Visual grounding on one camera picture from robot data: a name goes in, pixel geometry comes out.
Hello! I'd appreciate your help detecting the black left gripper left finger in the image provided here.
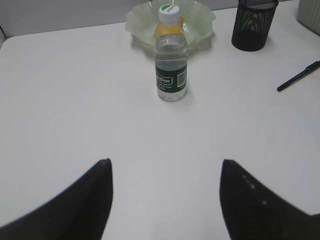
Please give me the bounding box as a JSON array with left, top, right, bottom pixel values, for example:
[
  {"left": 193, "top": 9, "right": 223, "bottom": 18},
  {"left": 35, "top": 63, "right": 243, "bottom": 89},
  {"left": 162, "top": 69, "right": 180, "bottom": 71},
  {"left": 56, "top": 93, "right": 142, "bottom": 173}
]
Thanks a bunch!
[{"left": 0, "top": 158, "right": 112, "bottom": 240}]

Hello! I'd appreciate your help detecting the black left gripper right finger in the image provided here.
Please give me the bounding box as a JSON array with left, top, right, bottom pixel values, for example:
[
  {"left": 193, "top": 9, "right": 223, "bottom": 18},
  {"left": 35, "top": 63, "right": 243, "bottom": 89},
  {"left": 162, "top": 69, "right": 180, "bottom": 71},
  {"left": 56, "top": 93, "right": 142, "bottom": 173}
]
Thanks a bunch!
[{"left": 219, "top": 159, "right": 320, "bottom": 240}]

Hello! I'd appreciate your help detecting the clear water bottle green label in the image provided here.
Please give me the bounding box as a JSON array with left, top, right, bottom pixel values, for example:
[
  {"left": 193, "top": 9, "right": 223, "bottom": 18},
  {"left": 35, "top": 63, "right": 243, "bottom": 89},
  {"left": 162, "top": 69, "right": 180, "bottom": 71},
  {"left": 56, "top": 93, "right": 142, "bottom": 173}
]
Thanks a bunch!
[{"left": 154, "top": 4, "right": 188, "bottom": 102}]

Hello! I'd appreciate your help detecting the yellow mango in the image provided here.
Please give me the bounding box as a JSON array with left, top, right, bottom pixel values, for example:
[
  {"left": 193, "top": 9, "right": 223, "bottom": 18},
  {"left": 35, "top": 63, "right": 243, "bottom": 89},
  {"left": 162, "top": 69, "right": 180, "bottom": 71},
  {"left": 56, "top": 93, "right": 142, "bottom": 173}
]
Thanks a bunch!
[{"left": 154, "top": 16, "right": 184, "bottom": 39}]

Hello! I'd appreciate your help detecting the black marker pen left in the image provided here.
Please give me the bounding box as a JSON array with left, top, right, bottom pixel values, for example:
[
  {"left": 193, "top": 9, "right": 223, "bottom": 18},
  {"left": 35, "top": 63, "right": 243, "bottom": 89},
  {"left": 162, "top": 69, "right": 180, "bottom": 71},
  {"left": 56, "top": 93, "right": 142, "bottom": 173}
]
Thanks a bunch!
[{"left": 276, "top": 60, "right": 320, "bottom": 92}]

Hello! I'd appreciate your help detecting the black mesh pen holder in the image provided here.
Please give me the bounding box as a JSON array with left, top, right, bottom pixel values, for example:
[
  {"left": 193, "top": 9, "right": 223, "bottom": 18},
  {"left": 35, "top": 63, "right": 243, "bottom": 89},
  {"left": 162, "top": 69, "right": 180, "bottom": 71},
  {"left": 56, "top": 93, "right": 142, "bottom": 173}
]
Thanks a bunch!
[{"left": 231, "top": 0, "right": 279, "bottom": 52}]

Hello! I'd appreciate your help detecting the pale green wavy glass plate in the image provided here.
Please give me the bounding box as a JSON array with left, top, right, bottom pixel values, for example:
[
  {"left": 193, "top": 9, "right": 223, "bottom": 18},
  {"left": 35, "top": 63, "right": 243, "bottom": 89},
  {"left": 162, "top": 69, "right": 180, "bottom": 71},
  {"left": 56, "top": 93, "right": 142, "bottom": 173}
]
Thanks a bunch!
[{"left": 125, "top": 0, "right": 216, "bottom": 50}]

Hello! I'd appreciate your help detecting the pale green plastic basket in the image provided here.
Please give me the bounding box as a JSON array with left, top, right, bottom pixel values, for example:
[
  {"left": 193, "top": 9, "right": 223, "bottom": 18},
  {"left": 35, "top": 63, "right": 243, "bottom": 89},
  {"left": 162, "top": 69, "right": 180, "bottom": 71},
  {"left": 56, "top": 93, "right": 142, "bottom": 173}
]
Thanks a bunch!
[{"left": 297, "top": 0, "right": 320, "bottom": 35}]

